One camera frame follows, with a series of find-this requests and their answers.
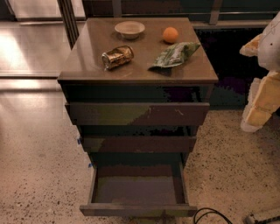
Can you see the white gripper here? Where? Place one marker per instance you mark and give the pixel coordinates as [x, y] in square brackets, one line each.
[270, 51]

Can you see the brown bottom drawer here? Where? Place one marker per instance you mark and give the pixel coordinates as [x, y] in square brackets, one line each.
[145, 191]

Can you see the brown drawer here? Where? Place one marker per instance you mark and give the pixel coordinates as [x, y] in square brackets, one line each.
[145, 191]
[143, 113]
[149, 144]

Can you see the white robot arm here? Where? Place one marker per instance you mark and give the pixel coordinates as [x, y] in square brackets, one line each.
[269, 46]

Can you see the brown drawer cabinet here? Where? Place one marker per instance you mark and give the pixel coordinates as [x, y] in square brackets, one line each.
[84, 78]

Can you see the brown middle drawer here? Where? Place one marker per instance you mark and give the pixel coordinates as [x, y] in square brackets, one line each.
[149, 144]

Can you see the brown top drawer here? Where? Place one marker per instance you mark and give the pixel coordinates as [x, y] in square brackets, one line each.
[143, 113]

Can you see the green chip bag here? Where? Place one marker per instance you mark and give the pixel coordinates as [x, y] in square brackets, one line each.
[175, 55]

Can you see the orange fruit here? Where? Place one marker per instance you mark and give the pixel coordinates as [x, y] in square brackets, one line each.
[170, 35]

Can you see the white ceramic bowl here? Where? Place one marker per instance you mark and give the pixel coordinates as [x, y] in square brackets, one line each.
[130, 29]

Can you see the crushed gold can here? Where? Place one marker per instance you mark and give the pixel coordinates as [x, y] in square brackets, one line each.
[117, 57]

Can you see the grey power strip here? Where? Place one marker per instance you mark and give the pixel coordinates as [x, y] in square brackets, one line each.
[271, 216]

